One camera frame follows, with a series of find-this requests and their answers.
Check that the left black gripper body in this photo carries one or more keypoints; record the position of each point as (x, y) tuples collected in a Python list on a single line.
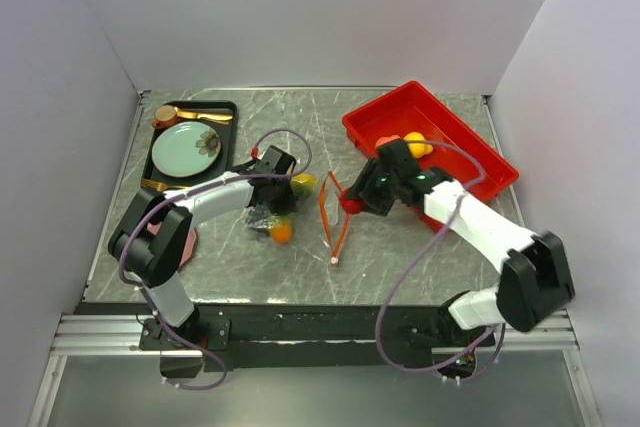
[(283, 198)]

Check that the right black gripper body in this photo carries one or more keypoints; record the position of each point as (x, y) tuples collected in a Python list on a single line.
[(380, 192)]

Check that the yellow green fake mango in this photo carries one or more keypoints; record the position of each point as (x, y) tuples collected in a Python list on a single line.
[(303, 185)]

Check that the dark fake grapes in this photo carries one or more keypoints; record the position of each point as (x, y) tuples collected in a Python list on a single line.
[(259, 220)]

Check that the red fake strawberry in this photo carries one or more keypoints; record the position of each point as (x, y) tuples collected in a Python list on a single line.
[(351, 206)]

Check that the fake peach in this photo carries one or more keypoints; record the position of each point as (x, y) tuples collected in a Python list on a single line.
[(383, 140)]

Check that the fake orange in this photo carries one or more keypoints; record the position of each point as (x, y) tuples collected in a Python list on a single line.
[(417, 145)]

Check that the clear zip top bag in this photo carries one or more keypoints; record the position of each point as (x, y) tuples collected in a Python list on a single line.
[(322, 214)]

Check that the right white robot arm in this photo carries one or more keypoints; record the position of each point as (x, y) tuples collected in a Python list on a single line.
[(534, 276)]

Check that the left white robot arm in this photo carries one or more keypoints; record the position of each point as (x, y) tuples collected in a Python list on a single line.
[(151, 236)]

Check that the gold spoon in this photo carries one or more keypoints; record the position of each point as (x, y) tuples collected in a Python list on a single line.
[(223, 118)]

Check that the teal flower plate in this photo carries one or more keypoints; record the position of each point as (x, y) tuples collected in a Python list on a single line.
[(186, 149)]

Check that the pink dotted plate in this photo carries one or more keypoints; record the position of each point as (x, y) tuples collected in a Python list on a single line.
[(190, 244)]

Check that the gold fork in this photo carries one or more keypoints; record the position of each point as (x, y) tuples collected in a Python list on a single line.
[(160, 186)]

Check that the small brown cup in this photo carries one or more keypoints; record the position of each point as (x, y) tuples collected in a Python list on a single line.
[(165, 117)]

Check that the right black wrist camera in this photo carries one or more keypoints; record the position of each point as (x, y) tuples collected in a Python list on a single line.
[(396, 161)]

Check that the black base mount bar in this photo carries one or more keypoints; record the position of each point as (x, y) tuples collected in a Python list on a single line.
[(260, 336)]

